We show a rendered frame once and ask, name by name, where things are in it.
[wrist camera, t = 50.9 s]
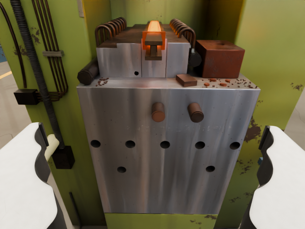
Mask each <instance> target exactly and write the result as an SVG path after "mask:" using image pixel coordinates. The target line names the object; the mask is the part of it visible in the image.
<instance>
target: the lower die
mask: <svg viewBox="0 0 305 229"><path fill-rule="evenodd" d="M149 24H150V21H148V22H147V24H135V25H134V26H133V27H127V28H125V29H123V31H121V33H118V35H116V37H112V40H109V38H108V39H107V40H106V41H104V42H103V43H102V44H101V45H99V46H98V47H97V48H96V51H97V58H98V66H99V73H100V77H137V78H141V77H143V78H165V77H166V78H176V75H181V74H186V73H187V64H188V56H189V47H190V43H189V42H188V40H187V39H186V38H185V37H184V36H183V35H182V36H181V38H177V37H178V35H176V33H174V30H172V29H171V27H170V25H169V24H162V23H161V22H159V25H160V30H161V31H165V32H166V37H165V50H161V52H162V60H145V54H146V50H143V31H148V28H149ZM135 71H138V72H139V74H138V75H135V74H134V72H135Z"/></svg>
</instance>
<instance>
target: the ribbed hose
mask: <svg viewBox="0 0 305 229"><path fill-rule="evenodd" d="M10 3H11V5H12V6H11V7H12V9H13V12H14V14H15V18H16V21H17V23H18V24H17V25H19V26H18V27H19V29H20V33H21V35H22V36H21V37H23V38H22V39H23V41H24V42H23V43H24V45H25V47H26V51H27V54H28V58H29V60H30V63H31V65H32V66H31V67H32V70H33V72H34V75H35V78H36V81H37V84H38V88H39V91H40V93H41V96H42V99H43V102H44V105H45V108H46V112H47V115H48V118H49V120H50V123H51V127H52V129H53V133H54V135H55V138H56V139H57V140H58V141H59V145H58V147H57V148H56V150H55V151H54V153H53V154H52V158H53V161H54V164H55V167H56V169H72V167H73V165H74V163H75V159H74V155H73V152H72V148H71V146H66V145H64V141H63V138H62V134H61V132H60V128H59V124H58V122H57V119H56V116H55V112H54V109H53V106H52V102H50V100H51V99H49V97H50V96H48V95H49V94H48V93H47V92H48V90H47V86H46V83H45V80H44V76H43V73H42V70H41V67H40V65H39V61H38V58H37V54H36V51H35V49H34V45H33V41H32V38H31V36H30V32H29V29H28V26H27V21H26V19H25V17H24V16H25V15H24V13H23V10H22V6H21V4H20V3H21V2H20V0H10Z"/></svg>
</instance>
